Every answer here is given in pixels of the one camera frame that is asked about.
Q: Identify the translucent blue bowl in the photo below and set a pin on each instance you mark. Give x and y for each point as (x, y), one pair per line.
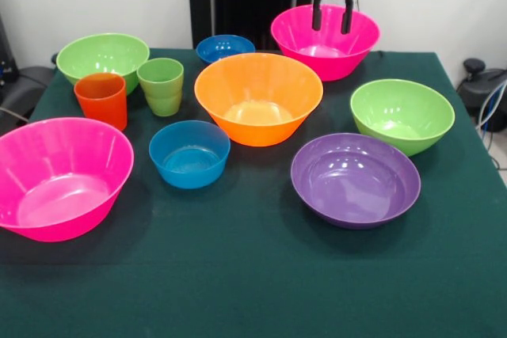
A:
(190, 175)

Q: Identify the orange-red plastic cup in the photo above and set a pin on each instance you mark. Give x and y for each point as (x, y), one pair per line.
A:
(105, 110)

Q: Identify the dark blue bowl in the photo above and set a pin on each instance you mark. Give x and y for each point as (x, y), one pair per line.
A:
(222, 47)

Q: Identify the pink plastic bowl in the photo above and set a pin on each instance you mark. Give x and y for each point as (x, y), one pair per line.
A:
(325, 69)
(59, 195)

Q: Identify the green plastic cup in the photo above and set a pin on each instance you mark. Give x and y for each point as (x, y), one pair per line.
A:
(162, 96)

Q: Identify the dark green tablecloth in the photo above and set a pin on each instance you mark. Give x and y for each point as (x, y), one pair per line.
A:
(253, 274)

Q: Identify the purple plastic bowl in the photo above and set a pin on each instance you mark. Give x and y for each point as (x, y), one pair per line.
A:
(356, 187)

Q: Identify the green plastic bowl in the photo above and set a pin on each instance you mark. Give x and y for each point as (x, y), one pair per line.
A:
(103, 57)
(400, 112)

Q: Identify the orange plastic bowl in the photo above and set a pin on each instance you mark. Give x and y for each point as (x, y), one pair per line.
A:
(257, 88)

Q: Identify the black equipment box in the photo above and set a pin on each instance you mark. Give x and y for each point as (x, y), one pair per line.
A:
(6, 53)

